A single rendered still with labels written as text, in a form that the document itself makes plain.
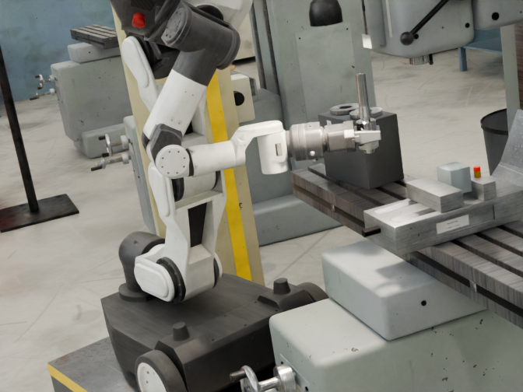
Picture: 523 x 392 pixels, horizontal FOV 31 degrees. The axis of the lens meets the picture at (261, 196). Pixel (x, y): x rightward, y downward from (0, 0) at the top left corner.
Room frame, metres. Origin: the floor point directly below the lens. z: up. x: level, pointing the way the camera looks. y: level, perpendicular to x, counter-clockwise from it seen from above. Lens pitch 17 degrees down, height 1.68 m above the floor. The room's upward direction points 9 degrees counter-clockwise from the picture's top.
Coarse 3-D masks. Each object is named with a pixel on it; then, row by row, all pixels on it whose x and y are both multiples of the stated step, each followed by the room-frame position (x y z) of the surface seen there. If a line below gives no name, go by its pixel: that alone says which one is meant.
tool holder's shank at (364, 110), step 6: (360, 78) 2.14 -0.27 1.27; (360, 84) 2.14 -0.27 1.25; (366, 84) 2.14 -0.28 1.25; (360, 90) 2.14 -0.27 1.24; (366, 90) 2.14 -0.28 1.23; (360, 96) 2.14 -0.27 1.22; (366, 96) 2.14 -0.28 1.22; (360, 102) 2.14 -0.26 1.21; (366, 102) 2.14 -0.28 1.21; (360, 108) 2.14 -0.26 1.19; (366, 108) 2.13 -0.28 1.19; (360, 114) 2.14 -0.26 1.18; (366, 114) 2.13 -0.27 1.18; (366, 120) 2.14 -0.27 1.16
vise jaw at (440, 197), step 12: (420, 180) 2.07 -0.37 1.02; (432, 180) 2.06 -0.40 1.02; (408, 192) 2.07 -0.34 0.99; (420, 192) 2.01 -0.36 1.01; (432, 192) 1.97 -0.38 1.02; (444, 192) 1.96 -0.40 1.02; (456, 192) 1.95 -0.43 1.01; (432, 204) 1.97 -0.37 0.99; (444, 204) 1.94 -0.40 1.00; (456, 204) 1.95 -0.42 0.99
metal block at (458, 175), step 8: (440, 168) 2.04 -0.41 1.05; (448, 168) 2.02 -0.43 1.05; (456, 168) 2.02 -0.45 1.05; (464, 168) 2.01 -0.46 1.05; (440, 176) 2.04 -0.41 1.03; (448, 176) 2.01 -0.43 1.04; (456, 176) 2.00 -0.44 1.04; (464, 176) 2.01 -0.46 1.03; (448, 184) 2.01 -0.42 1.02; (456, 184) 2.00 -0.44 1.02; (464, 184) 2.01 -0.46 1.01; (464, 192) 2.01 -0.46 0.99
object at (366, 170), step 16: (336, 112) 2.54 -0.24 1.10; (352, 112) 2.50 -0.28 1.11; (384, 112) 2.49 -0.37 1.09; (384, 128) 2.44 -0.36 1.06; (384, 144) 2.43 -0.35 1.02; (336, 160) 2.54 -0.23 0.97; (352, 160) 2.46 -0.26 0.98; (368, 160) 2.41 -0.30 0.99; (384, 160) 2.43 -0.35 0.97; (400, 160) 2.45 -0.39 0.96; (336, 176) 2.55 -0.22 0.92; (352, 176) 2.47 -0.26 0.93; (368, 176) 2.40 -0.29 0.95; (384, 176) 2.43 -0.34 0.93; (400, 176) 2.45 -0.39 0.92
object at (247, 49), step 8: (248, 16) 10.61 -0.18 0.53; (240, 24) 10.58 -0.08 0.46; (248, 24) 10.61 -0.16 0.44; (240, 32) 10.58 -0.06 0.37; (248, 32) 10.60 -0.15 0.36; (240, 40) 10.57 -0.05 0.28; (248, 40) 10.60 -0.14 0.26; (240, 48) 10.57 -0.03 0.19; (248, 48) 10.60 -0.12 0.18; (456, 48) 9.41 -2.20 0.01; (240, 56) 10.56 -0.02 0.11; (248, 56) 10.59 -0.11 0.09
